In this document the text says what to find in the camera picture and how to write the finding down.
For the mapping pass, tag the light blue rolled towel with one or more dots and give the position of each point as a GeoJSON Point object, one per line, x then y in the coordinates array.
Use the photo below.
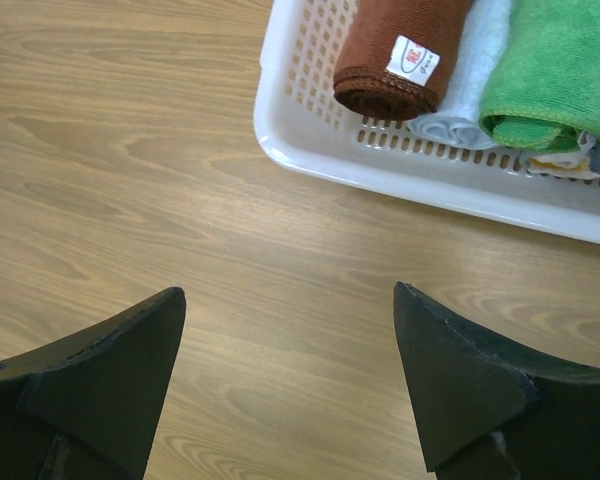
{"type": "Point", "coordinates": [483, 41]}

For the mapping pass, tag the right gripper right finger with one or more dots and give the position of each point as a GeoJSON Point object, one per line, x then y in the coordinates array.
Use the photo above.
{"type": "Point", "coordinates": [488, 407]}

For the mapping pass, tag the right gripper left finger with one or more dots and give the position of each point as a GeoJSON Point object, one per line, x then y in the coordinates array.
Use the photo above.
{"type": "Point", "coordinates": [87, 406]}

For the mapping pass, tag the green rolled towel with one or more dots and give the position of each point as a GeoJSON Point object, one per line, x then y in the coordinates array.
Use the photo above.
{"type": "Point", "coordinates": [545, 90]}

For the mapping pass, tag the white plastic basket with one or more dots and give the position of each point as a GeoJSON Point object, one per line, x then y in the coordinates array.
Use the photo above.
{"type": "Point", "coordinates": [300, 126]}

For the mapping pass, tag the brown rolled towel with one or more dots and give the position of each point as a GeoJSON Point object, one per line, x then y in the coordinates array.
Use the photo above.
{"type": "Point", "coordinates": [398, 57]}

